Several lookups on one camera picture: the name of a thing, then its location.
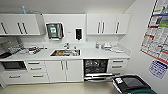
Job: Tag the stainless steel dishwasher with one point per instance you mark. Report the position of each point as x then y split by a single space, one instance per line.
96 68

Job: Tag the blue dish soap bottle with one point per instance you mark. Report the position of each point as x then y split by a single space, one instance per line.
97 45

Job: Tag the black soap dispenser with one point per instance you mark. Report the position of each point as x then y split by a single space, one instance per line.
78 34

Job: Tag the steel sink basin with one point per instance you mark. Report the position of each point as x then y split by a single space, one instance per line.
65 52

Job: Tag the stack of white dishes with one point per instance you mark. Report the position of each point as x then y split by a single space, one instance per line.
108 46

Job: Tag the white two-door sink cabinet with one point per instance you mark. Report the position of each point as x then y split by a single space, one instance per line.
65 70

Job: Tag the white cloth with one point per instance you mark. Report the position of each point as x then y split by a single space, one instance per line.
118 50

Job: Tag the grey paper towel dispenser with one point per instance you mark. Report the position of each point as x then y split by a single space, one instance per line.
54 30

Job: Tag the white drawer stack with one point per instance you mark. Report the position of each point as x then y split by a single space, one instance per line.
117 65
36 71

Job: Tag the blue recycling bin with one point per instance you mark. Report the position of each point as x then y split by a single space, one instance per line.
130 81

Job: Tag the teal bottle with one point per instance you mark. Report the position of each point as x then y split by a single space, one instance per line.
24 10

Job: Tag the black built-in microwave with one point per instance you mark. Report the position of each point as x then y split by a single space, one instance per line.
13 65

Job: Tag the white wide drawer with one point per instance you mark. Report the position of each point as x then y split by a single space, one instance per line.
15 77

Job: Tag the white wall cabinet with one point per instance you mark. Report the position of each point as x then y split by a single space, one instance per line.
20 24
108 23

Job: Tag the large colourful wall poster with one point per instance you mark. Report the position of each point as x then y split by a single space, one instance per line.
156 30

